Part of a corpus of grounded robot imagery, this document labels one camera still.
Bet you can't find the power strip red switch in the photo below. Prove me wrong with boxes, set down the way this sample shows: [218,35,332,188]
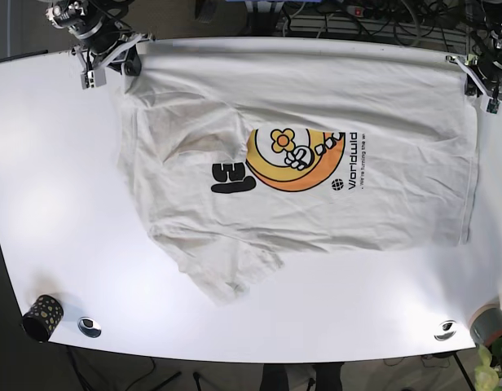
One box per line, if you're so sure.
[344,4,394,20]

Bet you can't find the right silver table grommet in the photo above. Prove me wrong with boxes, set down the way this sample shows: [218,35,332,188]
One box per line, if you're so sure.
[434,320,457,341]

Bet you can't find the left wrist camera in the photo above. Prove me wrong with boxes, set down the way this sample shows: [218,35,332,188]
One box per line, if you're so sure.
[486,98,500,114]

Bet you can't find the left silver table grommet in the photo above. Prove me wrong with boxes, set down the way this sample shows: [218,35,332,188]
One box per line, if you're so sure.
[77,317,102,338]

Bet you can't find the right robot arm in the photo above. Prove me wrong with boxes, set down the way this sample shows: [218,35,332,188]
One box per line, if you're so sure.
[46,1,154,88]

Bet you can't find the grey plant pot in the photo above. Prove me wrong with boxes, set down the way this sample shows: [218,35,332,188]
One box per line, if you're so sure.
[469,303,502,348]

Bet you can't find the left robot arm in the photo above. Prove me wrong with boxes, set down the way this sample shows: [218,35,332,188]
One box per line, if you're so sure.
[446,1,502,114]

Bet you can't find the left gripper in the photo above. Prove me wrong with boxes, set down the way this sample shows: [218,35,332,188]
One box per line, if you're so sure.
[446,49,502,100]

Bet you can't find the white printed T-shirt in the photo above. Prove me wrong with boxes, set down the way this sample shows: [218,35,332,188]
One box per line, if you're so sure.
[116,38,478,303]

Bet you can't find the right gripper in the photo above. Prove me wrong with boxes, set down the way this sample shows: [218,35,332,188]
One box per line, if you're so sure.
[70,24,154,77]

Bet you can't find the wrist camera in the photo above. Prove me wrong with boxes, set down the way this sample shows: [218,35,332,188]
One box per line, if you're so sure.
[81,68,107,90]
[486,98,500,114]

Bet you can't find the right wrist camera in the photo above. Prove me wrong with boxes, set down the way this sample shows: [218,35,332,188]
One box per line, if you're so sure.
[81,68,107,90]

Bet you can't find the silver table grommet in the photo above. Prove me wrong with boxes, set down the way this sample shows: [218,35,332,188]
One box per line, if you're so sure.
[434,320,457,341]
[77,317,102,338]

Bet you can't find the tangled black cables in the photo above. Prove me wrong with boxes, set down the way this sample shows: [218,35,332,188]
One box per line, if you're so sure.
[275,0,487,54]

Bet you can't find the green potted plant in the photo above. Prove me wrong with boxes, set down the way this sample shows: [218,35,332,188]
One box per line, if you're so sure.
[474,337,502,391]

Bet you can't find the black gold-spotted cup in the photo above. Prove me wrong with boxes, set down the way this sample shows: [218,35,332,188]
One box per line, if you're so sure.
[21,295,64,343]

